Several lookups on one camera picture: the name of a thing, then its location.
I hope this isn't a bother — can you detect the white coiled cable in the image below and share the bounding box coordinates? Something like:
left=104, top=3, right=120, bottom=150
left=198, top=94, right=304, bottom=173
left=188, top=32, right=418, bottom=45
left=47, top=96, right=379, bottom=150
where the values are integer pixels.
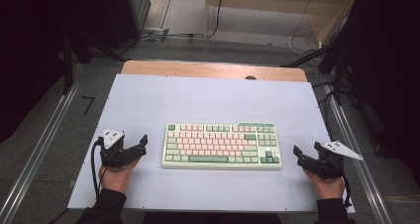
left=287, top=28, right=323, bottom=58

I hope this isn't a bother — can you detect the black hanging cable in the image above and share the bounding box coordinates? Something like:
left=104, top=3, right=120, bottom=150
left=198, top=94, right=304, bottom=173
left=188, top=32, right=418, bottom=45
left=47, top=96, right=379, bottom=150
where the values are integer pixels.
left=207, top=0, right=227, bottom=39

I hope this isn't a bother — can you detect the floor cable bundle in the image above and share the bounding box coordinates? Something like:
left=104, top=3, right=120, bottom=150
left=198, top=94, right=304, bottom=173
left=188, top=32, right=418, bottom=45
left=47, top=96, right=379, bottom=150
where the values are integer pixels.
left=118, top=27, right=206, bottom=54

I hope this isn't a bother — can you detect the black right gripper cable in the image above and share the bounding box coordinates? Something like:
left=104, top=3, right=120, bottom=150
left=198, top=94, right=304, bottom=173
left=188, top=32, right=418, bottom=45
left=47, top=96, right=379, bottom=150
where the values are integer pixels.
left=332, top=158, right=353, bottom=208

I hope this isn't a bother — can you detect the person's right hand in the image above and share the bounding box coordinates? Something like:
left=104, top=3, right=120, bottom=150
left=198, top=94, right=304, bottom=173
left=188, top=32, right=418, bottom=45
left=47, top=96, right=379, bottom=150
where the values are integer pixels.
left=302, top=168, right=347, bottom=200

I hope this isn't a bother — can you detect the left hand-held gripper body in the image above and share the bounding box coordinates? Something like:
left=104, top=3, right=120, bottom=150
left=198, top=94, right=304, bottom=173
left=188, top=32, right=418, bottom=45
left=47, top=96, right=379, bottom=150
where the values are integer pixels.
left=98, top=129, right=132, bottom=169

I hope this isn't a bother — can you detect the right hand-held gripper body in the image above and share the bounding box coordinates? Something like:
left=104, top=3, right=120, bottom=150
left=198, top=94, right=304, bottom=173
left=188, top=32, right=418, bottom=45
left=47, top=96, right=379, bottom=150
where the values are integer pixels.
left=306, top=140, right=364, bottom=181

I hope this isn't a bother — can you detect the wooden shelf frame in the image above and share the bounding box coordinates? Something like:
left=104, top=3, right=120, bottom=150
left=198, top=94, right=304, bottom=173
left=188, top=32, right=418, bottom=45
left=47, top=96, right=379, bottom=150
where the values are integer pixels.
left=202, top=0, right=362, bottom=49

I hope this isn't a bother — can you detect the black cabinet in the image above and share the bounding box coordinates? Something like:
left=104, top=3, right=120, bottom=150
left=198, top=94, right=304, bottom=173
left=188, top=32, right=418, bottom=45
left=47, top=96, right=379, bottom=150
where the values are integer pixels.
left=102, top=0, right=153, bottom=51

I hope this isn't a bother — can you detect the white table board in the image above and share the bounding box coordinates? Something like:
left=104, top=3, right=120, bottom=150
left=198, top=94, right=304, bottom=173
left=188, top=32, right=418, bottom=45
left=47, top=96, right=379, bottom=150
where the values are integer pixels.
left=66, top=72, right=357, bottom=215

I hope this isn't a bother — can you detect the person's left hand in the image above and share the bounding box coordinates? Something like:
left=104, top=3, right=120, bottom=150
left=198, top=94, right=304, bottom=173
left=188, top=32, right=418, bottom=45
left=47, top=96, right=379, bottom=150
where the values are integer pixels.
left=98, top=159, right=142, bottom=195

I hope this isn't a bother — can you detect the dark curtain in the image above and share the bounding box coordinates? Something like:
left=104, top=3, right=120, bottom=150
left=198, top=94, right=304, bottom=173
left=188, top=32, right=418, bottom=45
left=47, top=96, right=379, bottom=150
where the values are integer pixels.
left=0, top=0, right=112, bottom=144
left=341, top=0, right=420, bottom=187

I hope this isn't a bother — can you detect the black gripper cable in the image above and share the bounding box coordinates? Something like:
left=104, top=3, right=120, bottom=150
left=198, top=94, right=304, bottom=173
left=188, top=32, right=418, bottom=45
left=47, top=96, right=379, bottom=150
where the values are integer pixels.
left=332, top=158, right=353, bottom=208
left=90, top=137, right=108, bottom=199

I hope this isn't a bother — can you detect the black metal stand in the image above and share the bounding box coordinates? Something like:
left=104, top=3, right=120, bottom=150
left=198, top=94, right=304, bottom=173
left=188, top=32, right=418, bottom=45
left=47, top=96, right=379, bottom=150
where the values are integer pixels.
left=60, top=32, right=75, bottom=95

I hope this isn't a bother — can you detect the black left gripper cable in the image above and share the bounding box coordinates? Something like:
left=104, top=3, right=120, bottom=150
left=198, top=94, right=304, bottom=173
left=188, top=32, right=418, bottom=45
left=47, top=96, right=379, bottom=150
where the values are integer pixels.
left=90, top=137, right=108, bottom=199

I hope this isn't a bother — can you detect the black tripod stand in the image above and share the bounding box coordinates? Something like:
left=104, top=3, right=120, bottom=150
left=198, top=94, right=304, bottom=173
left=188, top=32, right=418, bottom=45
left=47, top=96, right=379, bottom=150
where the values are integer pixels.
left=280, top=41, right=359, bottom=107

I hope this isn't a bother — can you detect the green and pink keyboard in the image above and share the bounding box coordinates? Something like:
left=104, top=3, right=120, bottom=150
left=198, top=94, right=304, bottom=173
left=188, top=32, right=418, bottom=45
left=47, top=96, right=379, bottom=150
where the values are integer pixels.
left=160, top=121, right=283, bottom=171

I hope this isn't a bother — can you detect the aluminium floor rail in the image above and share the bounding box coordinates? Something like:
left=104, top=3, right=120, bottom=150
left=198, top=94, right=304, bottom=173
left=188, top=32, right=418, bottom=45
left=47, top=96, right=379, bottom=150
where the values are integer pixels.
left=0, top=80, right=81, bottom=224
left=324, top=84, right=394, bottom=224

